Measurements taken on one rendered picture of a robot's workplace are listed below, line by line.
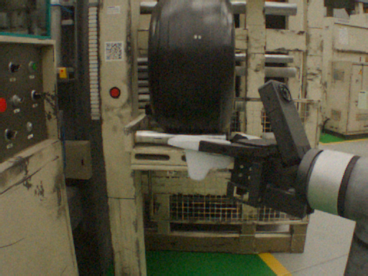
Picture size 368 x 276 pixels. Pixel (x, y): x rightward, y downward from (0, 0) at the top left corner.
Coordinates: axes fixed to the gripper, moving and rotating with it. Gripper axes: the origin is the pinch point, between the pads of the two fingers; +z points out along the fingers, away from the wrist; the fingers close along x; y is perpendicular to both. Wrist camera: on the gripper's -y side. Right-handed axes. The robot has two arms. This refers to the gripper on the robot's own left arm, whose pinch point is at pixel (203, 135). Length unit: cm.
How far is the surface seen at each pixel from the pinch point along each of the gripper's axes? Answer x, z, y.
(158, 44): 27, 48, -21
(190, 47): 33, 40, -20
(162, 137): 39, 56, 11
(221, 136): 53, 40, 8
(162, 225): 89, 108, 76
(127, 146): 28, 63, 15
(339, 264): 153, 16, 86
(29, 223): -9, 62, 38
